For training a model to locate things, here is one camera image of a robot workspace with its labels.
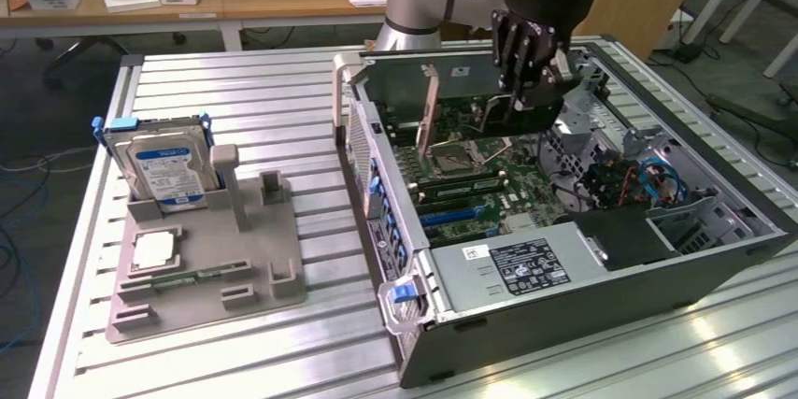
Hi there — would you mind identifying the green GPU card black shroud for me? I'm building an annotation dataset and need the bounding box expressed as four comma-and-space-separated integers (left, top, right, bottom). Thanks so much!
416, 61, 566, 171

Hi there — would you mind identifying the black expansion slot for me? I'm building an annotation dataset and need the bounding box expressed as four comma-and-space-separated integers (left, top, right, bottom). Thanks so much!
415, 202, 479, 217

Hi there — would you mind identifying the blue expansion slot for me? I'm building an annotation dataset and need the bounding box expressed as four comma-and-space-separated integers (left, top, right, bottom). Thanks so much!
420, 209, 488, 228

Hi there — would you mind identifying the metal disk bay cage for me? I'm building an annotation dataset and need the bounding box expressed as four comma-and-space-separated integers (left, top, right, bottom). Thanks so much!
547, 50, 624, 171

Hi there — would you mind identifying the metal socket cover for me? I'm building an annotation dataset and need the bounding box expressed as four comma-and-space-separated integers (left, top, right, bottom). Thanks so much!
474, 135, 519, 158

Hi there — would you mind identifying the black floor box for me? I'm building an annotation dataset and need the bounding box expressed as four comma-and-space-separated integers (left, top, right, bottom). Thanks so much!
670, 41, 705, 64

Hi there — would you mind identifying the green motherboard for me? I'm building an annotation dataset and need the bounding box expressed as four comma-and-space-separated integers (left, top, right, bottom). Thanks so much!
372, 111, 580, 249

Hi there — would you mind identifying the CPU socket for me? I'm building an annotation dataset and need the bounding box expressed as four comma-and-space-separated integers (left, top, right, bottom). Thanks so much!
423, 140, 479, 178

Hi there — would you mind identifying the green RAM stick with sticker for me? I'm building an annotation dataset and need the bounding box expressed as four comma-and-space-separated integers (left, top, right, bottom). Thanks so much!
422, 178, 506, 196

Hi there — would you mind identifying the silver chipset heatsink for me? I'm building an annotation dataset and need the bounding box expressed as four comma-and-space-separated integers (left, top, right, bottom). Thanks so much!
504, 216, 542, 235

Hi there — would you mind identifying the grey power supply unit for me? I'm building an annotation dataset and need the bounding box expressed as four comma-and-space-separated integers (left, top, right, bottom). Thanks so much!
428, 223, 610, 314

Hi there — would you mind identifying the open black PC case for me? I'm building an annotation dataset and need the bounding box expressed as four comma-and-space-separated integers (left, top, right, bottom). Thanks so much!
332, 34, 789, 389

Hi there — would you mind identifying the grey parts rack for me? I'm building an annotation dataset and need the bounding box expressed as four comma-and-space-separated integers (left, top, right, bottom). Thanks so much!
104, 144, 308, 347

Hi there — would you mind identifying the silver CPU chip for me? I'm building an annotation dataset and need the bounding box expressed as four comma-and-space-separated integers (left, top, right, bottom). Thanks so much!
131, 233, 180, 269

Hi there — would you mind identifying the blue data wire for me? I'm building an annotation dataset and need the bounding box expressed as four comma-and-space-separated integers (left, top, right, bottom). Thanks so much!
639, 157, 689, 207

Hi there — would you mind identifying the black cable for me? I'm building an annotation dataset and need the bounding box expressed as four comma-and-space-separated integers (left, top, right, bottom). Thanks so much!
547, 155, 594, 213

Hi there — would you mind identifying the red data wire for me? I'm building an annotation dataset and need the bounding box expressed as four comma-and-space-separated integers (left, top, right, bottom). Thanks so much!
614, 160, 643, 207

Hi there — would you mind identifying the white table frame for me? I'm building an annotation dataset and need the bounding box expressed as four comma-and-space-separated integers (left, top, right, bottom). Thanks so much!
682, 0, 798, 78

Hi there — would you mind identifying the hard disk with blue bracket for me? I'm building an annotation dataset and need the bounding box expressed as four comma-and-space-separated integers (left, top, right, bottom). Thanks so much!
89, 116, 217, 213

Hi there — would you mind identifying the blue floor cable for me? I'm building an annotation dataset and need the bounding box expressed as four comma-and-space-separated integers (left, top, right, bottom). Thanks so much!
0, 169, 52, 353

